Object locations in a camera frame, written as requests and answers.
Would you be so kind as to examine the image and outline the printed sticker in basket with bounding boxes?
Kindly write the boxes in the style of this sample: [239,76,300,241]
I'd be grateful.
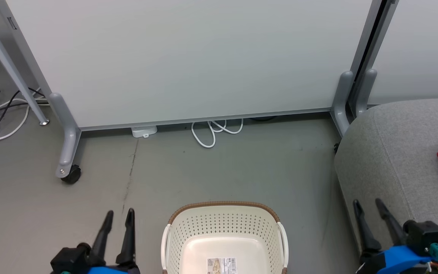
[206,257,238,274]

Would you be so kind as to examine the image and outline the cream perforated laundry basket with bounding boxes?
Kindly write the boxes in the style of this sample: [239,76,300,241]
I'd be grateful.
[160,201,289,274]

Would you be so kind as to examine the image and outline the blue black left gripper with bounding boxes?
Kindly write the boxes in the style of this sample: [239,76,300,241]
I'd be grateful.
[82,207,142,274]

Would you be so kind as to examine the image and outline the grey curved partition foot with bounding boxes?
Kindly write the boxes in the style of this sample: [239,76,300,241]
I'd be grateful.
[330,70,355,137]
[355,68,378,117]

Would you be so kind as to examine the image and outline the small white floor adapter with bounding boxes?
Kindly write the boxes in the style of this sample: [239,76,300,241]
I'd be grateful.
[131,125,158,139]

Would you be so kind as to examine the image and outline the long grey partition foot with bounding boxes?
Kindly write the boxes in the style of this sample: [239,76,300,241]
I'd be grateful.
[48,92,82,179]

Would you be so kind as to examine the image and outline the black caster wheel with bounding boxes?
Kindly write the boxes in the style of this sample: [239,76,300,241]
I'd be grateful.
[61,164,82,185]

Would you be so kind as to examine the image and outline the thin black floor cables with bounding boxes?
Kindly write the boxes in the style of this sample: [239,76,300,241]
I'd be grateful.
[0,87,49,147]

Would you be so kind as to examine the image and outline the grey fabric sofa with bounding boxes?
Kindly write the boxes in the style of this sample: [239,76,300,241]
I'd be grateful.
[334,98,438,274]

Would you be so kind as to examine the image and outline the large white partition panel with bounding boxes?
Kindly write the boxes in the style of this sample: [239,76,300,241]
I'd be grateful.
[0,0,389,132]

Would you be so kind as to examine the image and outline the grey metal table leg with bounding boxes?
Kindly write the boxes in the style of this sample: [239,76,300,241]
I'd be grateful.
[0,7,51,126]

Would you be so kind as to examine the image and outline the narrow white partition panel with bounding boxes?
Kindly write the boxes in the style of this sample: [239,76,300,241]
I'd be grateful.
[365,0,438,105]

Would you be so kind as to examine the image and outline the white looped floor cable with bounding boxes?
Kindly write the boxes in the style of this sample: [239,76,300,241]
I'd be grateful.
[191,118,244,148]

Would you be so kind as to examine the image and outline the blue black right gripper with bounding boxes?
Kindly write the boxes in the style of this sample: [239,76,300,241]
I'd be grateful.
[352,198,431,274]

